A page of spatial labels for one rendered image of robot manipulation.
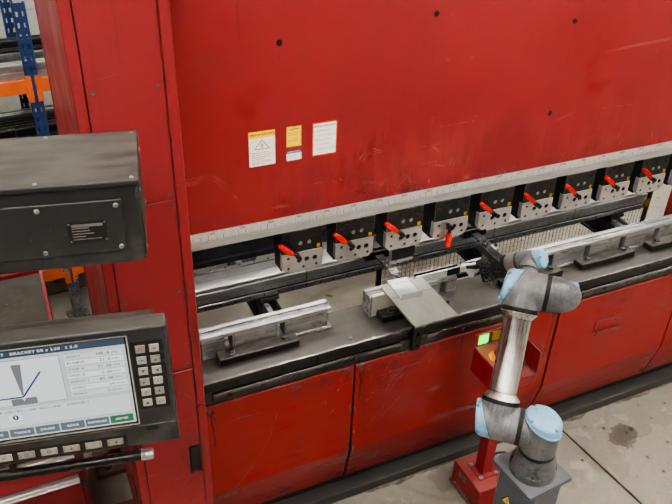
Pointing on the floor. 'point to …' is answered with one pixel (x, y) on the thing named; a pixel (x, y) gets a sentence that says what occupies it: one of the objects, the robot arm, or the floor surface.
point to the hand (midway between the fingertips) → (462, 264)
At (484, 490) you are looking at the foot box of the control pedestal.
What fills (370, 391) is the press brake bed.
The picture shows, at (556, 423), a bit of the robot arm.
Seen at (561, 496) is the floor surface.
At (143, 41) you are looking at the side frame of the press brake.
